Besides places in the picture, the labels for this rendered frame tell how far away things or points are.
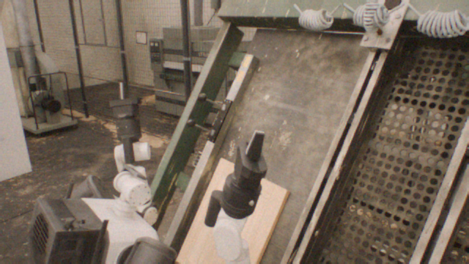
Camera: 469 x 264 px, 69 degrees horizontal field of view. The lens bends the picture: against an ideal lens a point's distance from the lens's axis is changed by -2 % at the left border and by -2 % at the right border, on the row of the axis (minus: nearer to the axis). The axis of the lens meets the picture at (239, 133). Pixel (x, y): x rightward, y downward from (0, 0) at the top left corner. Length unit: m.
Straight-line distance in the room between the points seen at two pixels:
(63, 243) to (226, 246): 0.38
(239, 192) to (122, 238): 0.34
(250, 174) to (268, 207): 0.53
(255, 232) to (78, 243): 0.61
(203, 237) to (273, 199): 0.36
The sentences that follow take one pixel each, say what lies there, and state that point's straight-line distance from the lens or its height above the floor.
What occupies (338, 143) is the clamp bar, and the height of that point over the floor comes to 1.50.
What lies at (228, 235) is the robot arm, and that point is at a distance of 0.84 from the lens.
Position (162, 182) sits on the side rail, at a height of 1.12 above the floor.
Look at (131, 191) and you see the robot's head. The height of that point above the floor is 1.43.
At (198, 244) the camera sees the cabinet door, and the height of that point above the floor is 1.00.
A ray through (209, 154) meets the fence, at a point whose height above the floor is 1.31.
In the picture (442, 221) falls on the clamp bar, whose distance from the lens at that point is 0.98.
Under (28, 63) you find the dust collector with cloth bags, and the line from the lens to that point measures 6.67.
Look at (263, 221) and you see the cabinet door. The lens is 1.26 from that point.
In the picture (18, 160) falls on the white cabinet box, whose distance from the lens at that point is 4.98.
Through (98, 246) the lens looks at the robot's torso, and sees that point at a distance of 0.91.
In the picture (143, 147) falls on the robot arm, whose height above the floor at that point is 1.42.
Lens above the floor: 1.88
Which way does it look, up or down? 20 degrees down
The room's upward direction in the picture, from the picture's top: straight up
